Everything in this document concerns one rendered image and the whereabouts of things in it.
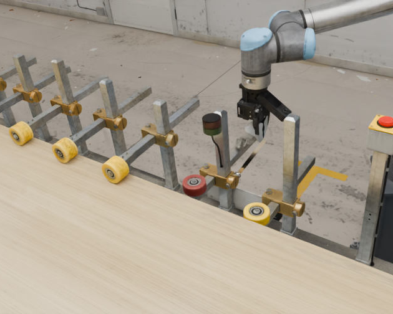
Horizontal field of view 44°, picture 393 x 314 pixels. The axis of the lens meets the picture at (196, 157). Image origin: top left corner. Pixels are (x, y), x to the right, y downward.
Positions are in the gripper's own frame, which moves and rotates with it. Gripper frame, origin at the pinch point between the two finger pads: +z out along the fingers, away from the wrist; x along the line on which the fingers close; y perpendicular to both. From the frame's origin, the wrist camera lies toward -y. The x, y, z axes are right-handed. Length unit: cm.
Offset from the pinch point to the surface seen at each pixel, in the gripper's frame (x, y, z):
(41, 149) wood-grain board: 31, 79, 11
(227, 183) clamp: 10.3, 8.0, 14.9
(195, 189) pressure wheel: 23.0, 12.1, 9.9
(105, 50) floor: -196, 282, 103
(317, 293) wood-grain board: 41, -38, 10
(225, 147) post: 8.5, 9.1, 1.1
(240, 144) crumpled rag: -9.9, 14.5, 13.0
